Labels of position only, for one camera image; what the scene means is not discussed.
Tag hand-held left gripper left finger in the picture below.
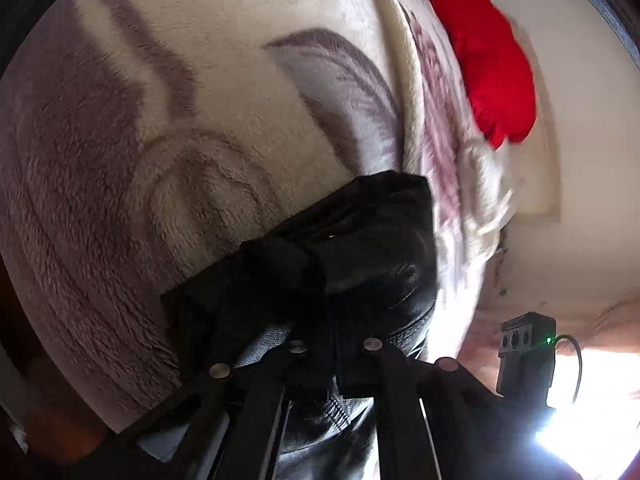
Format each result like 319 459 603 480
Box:
107 339 313 480

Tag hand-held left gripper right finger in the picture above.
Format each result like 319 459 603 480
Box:
340 337 556 480

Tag black leather jacket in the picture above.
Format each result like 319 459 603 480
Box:
160 170 442 480

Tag beige bed headboard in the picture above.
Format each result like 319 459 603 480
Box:
515 15 562 222

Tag floral plush blanket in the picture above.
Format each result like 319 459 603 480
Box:
0 0 518 436

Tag cream fluffy strip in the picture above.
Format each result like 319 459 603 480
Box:
372 0 428 178

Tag red duvet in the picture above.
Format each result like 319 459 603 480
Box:
422 0 537 152

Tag black cable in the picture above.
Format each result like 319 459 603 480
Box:
554 335 584 406

